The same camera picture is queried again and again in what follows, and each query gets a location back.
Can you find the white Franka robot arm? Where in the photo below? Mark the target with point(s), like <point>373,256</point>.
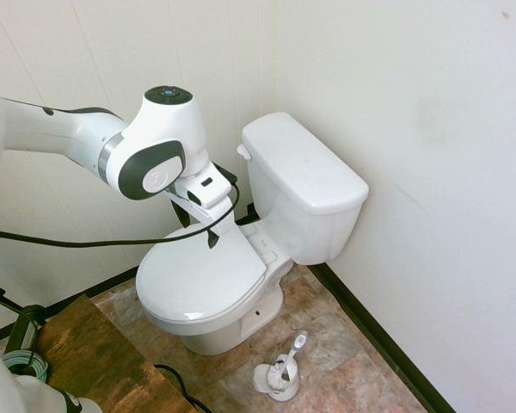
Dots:
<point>69,133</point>

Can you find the white toilet brush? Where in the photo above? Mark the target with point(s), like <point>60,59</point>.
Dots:
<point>296,350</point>

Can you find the white toilet tank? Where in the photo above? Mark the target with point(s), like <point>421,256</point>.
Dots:
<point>309,232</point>

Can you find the black camera stand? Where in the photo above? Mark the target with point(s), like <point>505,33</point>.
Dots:
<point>21,316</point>

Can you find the white toilet tank lid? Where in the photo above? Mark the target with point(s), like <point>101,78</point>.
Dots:
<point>305,163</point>

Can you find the white toilet seat lid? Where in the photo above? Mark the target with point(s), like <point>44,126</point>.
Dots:
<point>198,275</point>

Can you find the brown wooden table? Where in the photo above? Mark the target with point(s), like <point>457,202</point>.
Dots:
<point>94,357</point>

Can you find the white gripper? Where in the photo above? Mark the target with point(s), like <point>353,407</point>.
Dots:
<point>215,202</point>

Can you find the white flush lever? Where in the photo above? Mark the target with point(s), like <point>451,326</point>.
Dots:
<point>244,151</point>

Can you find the white toilet brush holder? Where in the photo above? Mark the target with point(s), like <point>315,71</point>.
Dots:
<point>279,389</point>

